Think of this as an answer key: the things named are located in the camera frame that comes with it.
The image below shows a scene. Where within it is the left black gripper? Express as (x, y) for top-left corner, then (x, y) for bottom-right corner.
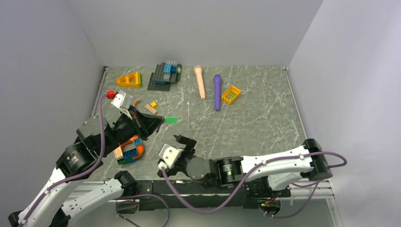
(99, 104), (165, 156)

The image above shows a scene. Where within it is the green key tag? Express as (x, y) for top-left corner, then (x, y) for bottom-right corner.
(164, 116), (178, 124)

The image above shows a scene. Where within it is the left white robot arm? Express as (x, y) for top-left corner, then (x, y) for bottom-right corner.
(9, 106), (164, 227)

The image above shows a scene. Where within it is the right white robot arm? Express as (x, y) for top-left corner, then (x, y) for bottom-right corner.
(157, 135), (332, 197)

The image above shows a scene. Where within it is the wooden rectangular block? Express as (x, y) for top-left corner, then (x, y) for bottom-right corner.
(145, 104), (157, 115)

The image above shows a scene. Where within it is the wooden arch block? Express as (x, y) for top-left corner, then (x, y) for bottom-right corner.
(132, 98), (142, 108)

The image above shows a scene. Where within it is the orange curved track piece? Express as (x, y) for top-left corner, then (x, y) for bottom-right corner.
(120, 136), (145, 164)

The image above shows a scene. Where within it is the blue toy brick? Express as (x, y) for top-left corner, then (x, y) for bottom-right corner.
(123, 148), (138, 159)

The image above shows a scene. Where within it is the beige toy brick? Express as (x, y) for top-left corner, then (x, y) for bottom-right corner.
(113, 146), (123, 159)

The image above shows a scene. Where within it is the orange yellow triangular block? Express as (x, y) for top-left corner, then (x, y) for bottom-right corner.
(116, 72), (142, 88)

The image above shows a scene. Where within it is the green toy brick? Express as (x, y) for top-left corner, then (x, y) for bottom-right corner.
(117, 158), (128, 165)

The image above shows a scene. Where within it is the grey blue brick stack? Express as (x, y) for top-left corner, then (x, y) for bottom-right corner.
(147, 60), (182, 91)

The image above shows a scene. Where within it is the black base bar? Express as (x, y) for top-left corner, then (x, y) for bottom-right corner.
(122, 177), (291, 211)

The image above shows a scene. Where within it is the yellow grid brick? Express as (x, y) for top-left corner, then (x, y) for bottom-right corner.
(221, 85), (242, 105)

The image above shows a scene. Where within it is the purple toy microphone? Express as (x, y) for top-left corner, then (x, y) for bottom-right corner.
(213, 74), (222, 111)

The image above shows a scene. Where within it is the pink toy microphone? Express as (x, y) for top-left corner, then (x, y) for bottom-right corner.
(194, 65), (206, 100)

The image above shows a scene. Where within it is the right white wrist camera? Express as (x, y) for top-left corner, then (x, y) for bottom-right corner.
(158, 144), (184, 170)

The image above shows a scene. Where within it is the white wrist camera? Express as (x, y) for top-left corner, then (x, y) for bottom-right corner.
(106, 90), (133, 120)
(158, 144), (184, 170)

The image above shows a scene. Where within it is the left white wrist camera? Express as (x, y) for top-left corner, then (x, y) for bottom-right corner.
(106, 90), (133, 120)

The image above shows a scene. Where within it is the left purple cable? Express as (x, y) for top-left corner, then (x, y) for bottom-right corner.
(17, 94), (110, 227)

